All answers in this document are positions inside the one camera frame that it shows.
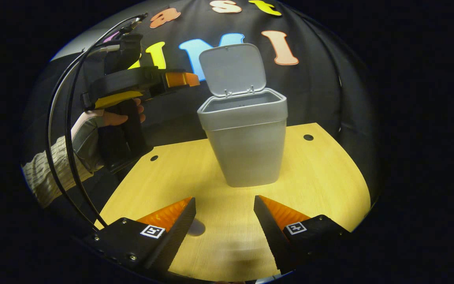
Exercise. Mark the white desktop garbage bin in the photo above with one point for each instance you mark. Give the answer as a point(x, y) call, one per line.
point(246, 150)

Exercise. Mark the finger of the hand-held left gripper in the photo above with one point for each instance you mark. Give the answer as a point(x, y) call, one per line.
point(175, 79)

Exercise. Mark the wooden desktop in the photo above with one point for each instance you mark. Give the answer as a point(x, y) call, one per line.
point(309, 177)

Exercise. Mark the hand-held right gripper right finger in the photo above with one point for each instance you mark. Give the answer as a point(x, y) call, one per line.
point(270, 232)

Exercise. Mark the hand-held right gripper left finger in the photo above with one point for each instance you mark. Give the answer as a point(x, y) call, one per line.
point(175, 236)

